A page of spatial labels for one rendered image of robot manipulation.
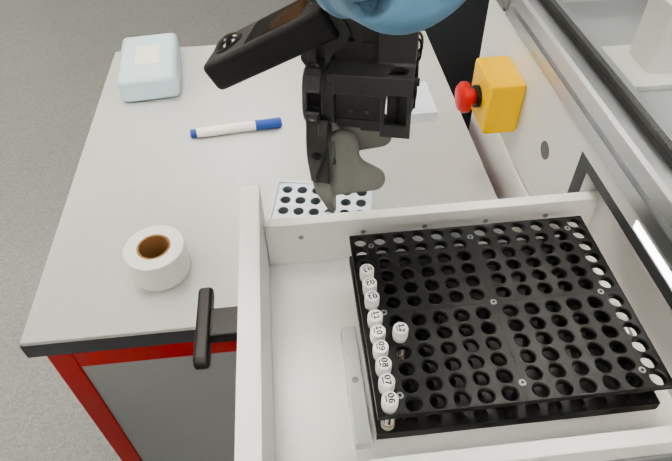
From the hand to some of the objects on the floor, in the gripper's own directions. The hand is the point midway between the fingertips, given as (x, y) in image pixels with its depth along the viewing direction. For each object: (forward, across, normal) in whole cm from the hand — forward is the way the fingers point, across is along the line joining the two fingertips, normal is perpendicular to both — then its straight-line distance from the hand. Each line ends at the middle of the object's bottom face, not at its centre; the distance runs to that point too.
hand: (327, 183), depth 53 cm
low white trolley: (+94, +26, +13) cm, 99 cm away
